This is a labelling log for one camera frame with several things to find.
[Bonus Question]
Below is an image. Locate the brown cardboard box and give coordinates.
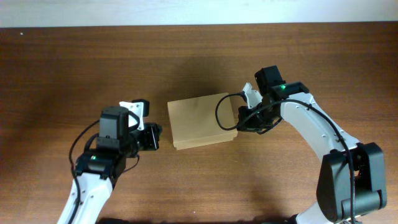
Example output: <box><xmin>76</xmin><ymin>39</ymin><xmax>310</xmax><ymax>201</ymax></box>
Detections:
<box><xmin>167</xmin><ymin>93</ymin><xmax>238</xmax><ymax>151</ymax></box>

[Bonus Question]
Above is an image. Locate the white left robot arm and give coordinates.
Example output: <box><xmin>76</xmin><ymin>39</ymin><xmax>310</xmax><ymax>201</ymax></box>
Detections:
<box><xmin>58</xmin><ymin>100</ymin><xmax>162</xmax><ymax>223</ymax></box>

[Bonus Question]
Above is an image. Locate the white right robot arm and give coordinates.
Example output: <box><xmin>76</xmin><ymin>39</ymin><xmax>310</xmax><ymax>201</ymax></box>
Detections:
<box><xmin>237</xmin><ymin>66</ymin><xmax>387</xmax><ymax>223</ymax></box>

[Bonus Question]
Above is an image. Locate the black right camera cable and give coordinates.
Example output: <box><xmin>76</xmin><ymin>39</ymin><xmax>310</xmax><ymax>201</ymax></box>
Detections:
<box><xmin>215</xmin><ymin>91</ymin><xmax>357</xmax><ymax>224</ymax></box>

